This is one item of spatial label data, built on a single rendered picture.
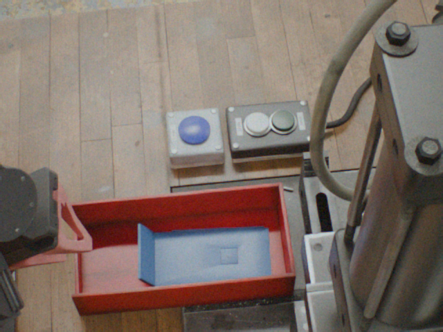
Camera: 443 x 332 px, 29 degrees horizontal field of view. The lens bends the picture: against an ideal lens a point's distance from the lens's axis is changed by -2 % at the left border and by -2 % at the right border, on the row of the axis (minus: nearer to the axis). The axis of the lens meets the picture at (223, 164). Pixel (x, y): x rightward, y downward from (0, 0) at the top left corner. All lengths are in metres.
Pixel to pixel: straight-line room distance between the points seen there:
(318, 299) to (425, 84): 0.33
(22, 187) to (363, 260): 0.26
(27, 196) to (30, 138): 0.50
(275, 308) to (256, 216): 0.12
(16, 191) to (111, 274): 0.40
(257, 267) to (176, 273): 0.09
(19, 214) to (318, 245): 0.28
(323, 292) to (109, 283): 0.38
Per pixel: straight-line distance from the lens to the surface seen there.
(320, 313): 0.73
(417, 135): 0.43
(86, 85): 1.20
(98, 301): 1.00
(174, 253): 1.05
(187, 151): 1.09
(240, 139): 1.10
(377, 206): 0.52
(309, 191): 1.02
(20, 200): 0.67
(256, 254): 1.05
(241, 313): 1.03
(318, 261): 0.79
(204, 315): 1.03
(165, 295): 1.00
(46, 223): 0.75
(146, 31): 1.24
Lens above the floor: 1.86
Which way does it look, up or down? 60 degrees down
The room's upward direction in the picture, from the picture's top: 2 degrees counter-clockwise
